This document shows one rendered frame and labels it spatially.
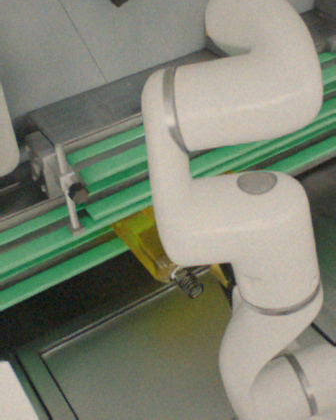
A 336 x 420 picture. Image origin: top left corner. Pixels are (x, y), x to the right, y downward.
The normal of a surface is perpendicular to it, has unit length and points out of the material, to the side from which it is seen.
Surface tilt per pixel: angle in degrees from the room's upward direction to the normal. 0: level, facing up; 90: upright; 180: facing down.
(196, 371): 90
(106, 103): 90
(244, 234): 46
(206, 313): 90
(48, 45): 0
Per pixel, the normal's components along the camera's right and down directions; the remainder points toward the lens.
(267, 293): -0.28, 0.62
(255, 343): -0.57, 0.04
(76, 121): -0.06, -0.76
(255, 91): -0.25, 0.03
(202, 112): -0.21, 0.30
